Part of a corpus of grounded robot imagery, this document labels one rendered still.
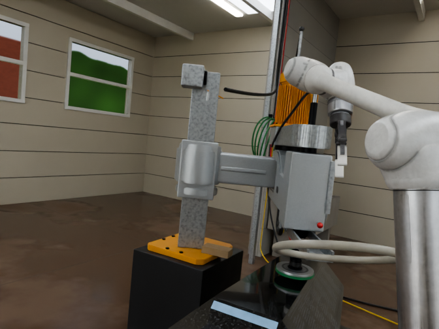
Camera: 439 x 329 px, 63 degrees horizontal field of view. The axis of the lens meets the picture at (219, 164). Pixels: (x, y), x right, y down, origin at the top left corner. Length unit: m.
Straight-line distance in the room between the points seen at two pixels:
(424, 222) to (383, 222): 6.07
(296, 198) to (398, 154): 1.20
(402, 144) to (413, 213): 0.15
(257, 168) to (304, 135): 0.73
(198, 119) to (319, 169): 0.99
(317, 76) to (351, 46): 6.01
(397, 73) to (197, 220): 5.14
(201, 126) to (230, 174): 0.40
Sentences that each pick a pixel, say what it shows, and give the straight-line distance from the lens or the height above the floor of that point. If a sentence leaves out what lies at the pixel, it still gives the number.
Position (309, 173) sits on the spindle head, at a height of 1.46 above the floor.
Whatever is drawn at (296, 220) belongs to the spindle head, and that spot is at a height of 1.19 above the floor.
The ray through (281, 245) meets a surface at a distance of 1.35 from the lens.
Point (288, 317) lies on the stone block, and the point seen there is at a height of 0.83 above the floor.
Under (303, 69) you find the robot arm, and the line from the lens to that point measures 1.29.
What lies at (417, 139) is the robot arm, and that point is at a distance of 0.84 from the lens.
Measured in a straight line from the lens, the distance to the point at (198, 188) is 2.53.
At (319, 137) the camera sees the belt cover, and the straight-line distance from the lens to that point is 1.95.
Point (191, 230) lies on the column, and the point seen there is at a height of 0.91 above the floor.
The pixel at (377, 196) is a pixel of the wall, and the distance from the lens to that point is 6.90.
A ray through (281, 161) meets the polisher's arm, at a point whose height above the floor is 1.48.
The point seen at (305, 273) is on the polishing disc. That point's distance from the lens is 2.12.
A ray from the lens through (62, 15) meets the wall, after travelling 8.21.
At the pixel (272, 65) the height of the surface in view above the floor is 2.57.
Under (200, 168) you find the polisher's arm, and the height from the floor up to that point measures 1.38.
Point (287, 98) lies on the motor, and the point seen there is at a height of 1.92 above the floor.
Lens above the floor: 1.59
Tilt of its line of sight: 4 degrees down
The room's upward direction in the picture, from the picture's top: 6 degrees clockwise
